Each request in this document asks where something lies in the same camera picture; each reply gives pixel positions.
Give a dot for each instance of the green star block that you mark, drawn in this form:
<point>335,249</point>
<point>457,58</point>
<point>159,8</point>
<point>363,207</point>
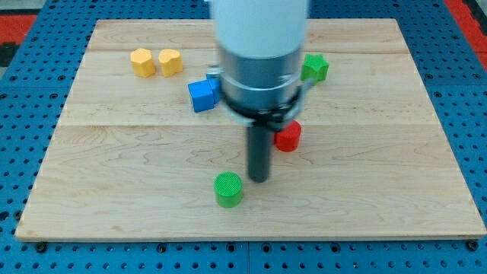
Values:
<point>314,67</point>

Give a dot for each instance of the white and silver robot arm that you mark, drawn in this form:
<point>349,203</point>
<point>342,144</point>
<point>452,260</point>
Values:
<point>259,58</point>

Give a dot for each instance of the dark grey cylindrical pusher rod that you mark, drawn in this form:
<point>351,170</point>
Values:
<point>259,140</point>

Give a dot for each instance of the light wooden board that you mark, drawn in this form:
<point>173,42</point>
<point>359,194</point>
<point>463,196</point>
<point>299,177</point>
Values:
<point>130,161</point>

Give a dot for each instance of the yellow hexagon block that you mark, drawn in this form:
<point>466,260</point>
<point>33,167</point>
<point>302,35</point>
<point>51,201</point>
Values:
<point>142,63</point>

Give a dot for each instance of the green cylinder block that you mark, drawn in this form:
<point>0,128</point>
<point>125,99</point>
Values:
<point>228,189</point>

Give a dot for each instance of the yellow heart block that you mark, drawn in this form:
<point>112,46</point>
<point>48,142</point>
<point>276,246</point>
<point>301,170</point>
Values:
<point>170,61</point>

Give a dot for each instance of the blue cube block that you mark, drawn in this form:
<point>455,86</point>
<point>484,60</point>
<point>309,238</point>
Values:
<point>204,94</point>

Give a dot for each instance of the red cylinder block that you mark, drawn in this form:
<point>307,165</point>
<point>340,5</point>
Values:
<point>288,139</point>

